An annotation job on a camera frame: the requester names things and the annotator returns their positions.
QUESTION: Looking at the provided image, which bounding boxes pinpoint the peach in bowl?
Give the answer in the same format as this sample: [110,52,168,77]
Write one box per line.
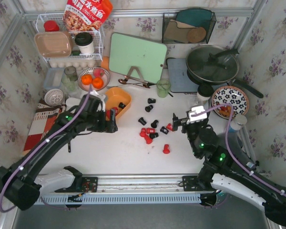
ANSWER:
[93,67,105,78]

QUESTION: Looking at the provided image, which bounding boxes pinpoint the black handled fork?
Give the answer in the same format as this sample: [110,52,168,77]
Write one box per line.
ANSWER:
[67,141,72,153]

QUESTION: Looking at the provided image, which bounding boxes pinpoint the orange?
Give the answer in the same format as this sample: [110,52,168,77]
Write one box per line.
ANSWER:
[81,74,93,85]
[92,77,104,89]

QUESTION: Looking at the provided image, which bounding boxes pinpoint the red capsule pair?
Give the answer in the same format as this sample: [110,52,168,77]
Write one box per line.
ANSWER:
[146,128,156,135]
[140,128,146,137]

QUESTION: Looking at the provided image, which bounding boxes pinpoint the grey induction cooker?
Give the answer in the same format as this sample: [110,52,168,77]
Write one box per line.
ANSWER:
[166,57,198,94]

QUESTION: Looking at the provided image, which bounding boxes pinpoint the green glass cup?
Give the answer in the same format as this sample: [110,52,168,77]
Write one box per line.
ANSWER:
[156,79,171,98]

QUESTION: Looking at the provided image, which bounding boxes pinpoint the grey blue cloth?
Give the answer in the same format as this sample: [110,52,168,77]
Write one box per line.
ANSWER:
[216,132,256,170]

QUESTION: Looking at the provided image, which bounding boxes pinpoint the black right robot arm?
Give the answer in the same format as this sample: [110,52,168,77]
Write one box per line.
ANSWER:
[173,115,286,227]

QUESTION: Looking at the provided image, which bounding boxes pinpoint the water bottle silver cap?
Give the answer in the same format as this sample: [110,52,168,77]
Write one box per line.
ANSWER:
[228,114,247,133]

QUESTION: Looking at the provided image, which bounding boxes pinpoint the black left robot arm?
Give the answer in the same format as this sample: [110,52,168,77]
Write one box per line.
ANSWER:
[0,93,118,213]

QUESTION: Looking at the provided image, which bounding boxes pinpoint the orange sponge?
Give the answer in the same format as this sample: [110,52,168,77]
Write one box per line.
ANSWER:
[101,56,109,70]

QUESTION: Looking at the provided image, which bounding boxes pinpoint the striped cloth mat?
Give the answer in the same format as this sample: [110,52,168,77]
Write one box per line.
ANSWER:
[22,100,66,156]

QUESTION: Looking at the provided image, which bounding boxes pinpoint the orange right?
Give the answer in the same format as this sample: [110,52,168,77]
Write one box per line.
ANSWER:
[92,77,104,89]

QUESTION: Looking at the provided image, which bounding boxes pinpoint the copper spoon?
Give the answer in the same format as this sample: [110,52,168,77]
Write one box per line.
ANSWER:
[118,79,153,88]

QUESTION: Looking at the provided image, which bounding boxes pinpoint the fried food pieces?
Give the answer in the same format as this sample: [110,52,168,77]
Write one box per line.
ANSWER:
[218,106,234,117]

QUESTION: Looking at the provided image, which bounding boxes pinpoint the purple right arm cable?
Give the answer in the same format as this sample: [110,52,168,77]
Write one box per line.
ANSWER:
[190,103,286,202]

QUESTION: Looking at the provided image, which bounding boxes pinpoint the clear storage box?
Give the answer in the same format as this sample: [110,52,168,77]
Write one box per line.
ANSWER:
[43,68,64,90]

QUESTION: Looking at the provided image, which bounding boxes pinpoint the orange left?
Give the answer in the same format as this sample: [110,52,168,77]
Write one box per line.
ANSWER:
[81,74,93,85]

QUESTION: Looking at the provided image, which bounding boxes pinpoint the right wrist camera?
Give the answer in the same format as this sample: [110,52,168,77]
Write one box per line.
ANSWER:
[186,105,207,124]

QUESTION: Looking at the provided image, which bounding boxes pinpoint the grey glass jar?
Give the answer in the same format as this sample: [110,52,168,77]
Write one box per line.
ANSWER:
[61,66,78,93]

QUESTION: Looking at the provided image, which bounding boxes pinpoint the black capsule numbered four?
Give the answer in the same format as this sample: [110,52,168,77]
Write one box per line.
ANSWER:
[160,126,169,135]

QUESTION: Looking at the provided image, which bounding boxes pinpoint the flower patterned plate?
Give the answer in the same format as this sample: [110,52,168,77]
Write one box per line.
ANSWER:
[211,86,249,119]

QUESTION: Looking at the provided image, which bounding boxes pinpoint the black capsule top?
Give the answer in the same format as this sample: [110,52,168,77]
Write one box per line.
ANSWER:
[147,98,156,104]

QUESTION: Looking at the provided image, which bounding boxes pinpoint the fruit bowl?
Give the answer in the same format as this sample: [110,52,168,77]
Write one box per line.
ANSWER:
[78,67,110,91]

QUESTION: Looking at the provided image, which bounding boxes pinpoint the orange storage basket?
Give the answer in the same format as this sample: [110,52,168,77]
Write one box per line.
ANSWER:
[105,87,132,120]

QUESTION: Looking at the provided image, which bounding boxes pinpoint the coffee cup black lid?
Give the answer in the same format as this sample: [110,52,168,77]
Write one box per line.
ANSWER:
[197,83,214,104]

